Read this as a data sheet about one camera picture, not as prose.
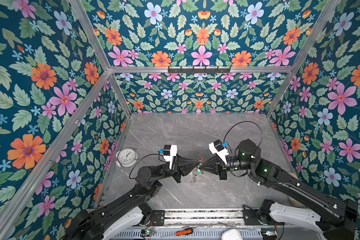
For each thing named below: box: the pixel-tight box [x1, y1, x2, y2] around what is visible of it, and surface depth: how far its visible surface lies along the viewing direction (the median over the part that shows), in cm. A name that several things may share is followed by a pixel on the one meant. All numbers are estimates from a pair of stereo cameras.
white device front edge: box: [221, 228, 243, 240], surface depth 68 cm
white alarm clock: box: [115, 148, 139, 168], surface depth 93 cm
